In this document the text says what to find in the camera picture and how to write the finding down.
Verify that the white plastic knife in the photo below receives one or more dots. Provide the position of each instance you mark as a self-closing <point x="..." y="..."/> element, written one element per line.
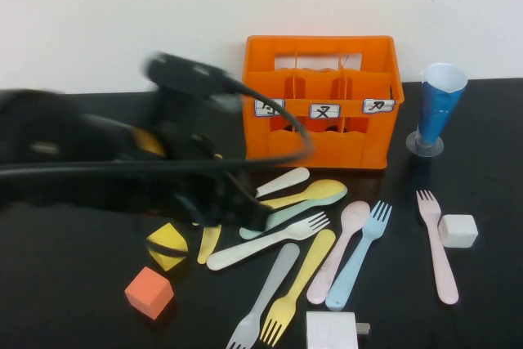
<point x="286" y="180"/>

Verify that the white plastic fork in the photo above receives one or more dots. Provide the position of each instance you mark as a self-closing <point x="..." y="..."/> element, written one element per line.
<point x="253" y="249"/>

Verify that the pink plastic spoon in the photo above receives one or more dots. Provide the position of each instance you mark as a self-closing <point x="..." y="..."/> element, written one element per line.
<point x="353" y="216"/>

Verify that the grey plastic fork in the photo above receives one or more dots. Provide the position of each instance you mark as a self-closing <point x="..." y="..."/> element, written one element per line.
<point x="274" y="279"/>

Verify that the blue cone cup clear base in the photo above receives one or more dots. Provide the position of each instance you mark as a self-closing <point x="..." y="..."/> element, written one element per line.
<point x="435" y="112"/>

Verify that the pink plastic fork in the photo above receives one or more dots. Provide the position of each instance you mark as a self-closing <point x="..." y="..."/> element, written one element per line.
<point x="439" y="251"/>

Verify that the white foam cube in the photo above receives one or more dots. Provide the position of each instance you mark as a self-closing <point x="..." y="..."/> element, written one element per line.
<point x="457" y="231"/>

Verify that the yellow plastic knife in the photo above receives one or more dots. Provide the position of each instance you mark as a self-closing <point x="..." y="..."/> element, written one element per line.
<point x="208" y="242"/>

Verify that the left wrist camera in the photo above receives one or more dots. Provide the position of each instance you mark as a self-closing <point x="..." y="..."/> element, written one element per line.
<point x="188" y="75"/>

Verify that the light blue plastic fork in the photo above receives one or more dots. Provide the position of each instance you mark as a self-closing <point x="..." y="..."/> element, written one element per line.
<point x="355" y="263"/>

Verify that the yellow foam cube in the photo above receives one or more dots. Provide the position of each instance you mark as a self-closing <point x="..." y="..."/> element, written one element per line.
<point x="167" y="236"/>

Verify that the white power adapter plug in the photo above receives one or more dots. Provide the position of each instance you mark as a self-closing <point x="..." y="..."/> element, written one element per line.
<point x="331" y="330"/>

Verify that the orange plastic cutlery holder crate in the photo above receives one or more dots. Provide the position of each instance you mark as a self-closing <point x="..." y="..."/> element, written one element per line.
<point x="327" y="153"/>

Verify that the white label spoon character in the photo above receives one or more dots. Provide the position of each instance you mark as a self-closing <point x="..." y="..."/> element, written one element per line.
<point x="265" y="108"/>

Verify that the white label fork character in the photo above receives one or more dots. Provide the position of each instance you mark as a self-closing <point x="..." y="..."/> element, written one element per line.
<point x="324" y="111"/>

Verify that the white label knife character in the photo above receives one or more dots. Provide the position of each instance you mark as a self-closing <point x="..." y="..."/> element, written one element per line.
<point x="379" y="106"/>

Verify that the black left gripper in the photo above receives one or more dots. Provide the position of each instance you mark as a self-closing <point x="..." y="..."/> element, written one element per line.
<point x="196" y="193"/>

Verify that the mint green plastic spoon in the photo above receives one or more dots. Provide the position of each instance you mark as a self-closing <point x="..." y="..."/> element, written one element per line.
<point x="286" y="214"/>

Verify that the yellow plastic fork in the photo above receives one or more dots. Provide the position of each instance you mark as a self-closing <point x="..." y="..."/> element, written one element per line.
<point x="306" y="271"/>

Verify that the yellow plastic spoon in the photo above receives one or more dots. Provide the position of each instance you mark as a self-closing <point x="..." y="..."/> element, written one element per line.
<point x="323" y="190"/>

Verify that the orange foam cube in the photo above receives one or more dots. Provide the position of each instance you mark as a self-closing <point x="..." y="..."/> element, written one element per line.
<point x="147" y="289"/>

